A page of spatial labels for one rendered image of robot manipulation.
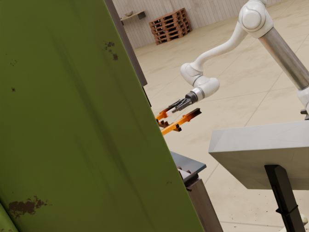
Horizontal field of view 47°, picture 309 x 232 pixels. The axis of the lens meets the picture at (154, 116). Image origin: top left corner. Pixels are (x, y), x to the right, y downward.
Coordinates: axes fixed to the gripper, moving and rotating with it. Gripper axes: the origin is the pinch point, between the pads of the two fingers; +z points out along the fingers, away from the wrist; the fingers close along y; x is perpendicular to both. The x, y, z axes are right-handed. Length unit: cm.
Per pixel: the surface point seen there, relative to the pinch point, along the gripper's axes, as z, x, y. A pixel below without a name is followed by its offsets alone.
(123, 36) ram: 42, 58, -76
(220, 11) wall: -700, -65, 774
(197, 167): 11.4, -26.0, -29.7
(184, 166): 14.2, -26.0, -20.6
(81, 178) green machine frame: 80, 33, -103
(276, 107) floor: -174, -96, 98
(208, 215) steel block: 38, -21, -74
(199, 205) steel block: 40, -15, -74
